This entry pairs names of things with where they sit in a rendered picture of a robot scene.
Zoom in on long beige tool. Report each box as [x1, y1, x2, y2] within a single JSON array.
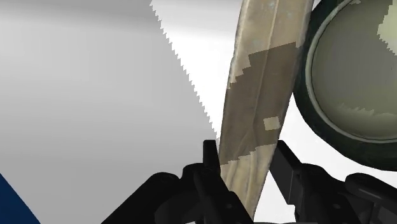
[[218, 0, 315, 220]]

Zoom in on dark green bowl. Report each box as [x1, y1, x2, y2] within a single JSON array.
[[292, 0, 397, 172]]

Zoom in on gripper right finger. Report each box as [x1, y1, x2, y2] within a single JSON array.
[[268, 139, 397, 224]]

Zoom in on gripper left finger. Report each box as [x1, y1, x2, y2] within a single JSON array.
[[101, 139, 254, 224]]

